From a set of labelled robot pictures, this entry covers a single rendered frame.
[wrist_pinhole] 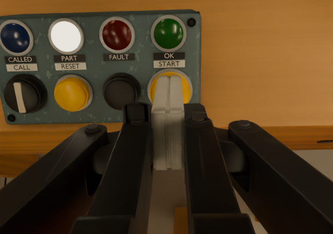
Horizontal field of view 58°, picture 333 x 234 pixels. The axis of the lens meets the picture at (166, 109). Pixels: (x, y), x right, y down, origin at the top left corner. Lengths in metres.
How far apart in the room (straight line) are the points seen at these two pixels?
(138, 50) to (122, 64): 0.02
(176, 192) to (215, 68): 0.91
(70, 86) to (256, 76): 0.15
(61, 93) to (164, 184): 0.94
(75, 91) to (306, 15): 0.20
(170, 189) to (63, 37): 0.96
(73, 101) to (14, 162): 0.89
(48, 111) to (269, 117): 0.17
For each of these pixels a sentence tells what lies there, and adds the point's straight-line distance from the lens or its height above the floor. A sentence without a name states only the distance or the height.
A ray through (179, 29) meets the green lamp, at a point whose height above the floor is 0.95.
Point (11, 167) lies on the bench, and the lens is 1.09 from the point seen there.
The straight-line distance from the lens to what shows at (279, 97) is 0.26.
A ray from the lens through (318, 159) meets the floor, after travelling 1.25.
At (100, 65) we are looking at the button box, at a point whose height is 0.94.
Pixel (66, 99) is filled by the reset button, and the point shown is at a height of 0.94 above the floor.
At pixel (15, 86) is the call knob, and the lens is 0.23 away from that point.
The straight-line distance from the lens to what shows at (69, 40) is 0.22.
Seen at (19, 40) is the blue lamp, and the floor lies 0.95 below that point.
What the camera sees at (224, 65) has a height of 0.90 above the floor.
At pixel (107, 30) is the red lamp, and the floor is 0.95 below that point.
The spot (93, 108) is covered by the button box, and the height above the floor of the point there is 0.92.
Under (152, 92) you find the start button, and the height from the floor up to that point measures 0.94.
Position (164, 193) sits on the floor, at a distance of 1.13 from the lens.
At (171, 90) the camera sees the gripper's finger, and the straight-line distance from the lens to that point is 0.16.
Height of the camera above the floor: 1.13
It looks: 75 degrees down
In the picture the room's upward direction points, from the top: 7 degrees counter-clockwise
